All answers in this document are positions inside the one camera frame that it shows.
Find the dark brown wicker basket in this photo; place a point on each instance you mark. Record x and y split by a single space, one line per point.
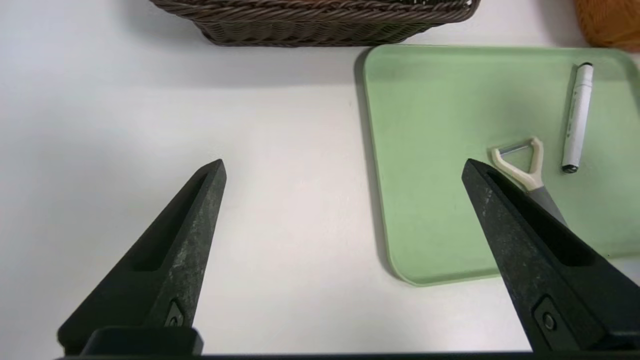
310 25

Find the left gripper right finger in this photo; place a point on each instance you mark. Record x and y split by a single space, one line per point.
565 280

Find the orange wicker basket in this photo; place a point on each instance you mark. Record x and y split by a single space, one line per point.
610 22

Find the green plastic tray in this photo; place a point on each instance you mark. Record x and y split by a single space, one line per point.
440 150

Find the white marker pen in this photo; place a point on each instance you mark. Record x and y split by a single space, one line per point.
577 120

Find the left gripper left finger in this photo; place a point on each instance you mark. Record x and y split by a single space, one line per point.
160 270

